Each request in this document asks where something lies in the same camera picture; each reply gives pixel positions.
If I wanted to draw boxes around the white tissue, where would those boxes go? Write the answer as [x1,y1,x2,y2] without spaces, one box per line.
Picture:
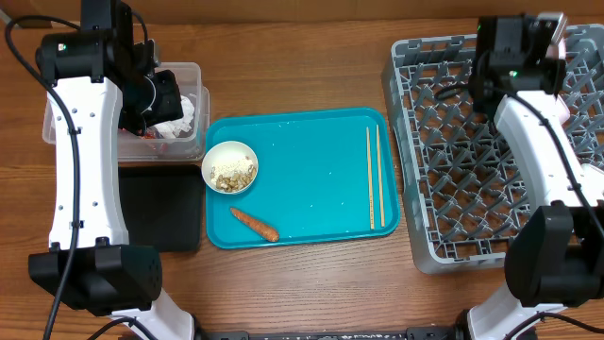
[151,95,194,139]

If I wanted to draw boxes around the red snack wrapper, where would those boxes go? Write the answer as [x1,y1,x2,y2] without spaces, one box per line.
[141,128,164,153]

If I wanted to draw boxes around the wooden chopstick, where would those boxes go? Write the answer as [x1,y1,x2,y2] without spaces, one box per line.
[365,127,375,230]
[376,125,385,228]

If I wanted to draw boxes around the white paper cup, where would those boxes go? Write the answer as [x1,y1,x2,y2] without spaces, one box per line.
[581,163,604,182]

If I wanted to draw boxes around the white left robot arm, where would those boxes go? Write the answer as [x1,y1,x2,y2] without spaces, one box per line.
[28,1,203,339]

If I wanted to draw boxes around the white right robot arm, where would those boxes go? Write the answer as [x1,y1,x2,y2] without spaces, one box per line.
[466,12,603,339]

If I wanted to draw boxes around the clear plastic waste bin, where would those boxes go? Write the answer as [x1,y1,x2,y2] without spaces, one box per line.
[44,62,209,169]

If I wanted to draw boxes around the grey dishwasher rack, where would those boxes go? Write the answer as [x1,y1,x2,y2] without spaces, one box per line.
[381,24,604,275]

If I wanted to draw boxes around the white bowl with food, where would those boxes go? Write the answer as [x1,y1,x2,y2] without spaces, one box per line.
[201,141,259,195]

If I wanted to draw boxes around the black plastic tray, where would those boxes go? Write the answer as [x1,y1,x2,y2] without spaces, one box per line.
[119,164,205,252]

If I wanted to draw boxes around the orange carrot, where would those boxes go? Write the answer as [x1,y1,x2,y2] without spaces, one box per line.
[230,207,279,243]

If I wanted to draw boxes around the teal serving tray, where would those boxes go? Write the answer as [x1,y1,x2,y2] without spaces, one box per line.
[205,108,401,249]

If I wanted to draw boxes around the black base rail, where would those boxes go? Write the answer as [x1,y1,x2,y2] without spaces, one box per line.
[196,326,464,340]

